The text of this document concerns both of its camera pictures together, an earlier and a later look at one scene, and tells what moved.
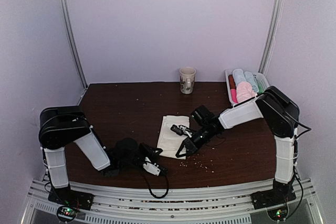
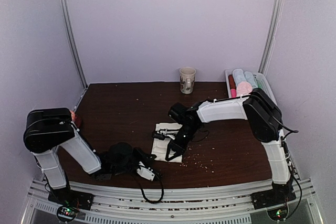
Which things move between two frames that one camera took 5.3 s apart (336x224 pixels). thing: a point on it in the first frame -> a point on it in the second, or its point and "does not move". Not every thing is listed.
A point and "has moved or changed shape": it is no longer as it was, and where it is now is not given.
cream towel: (168, 140) has moved or changed shape
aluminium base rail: (118, 205) does not move
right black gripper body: (199, 144) -> (189, 132)
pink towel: (244, 92) does not move
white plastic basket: (260, 77) does not move
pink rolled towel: (233, 94) does not move
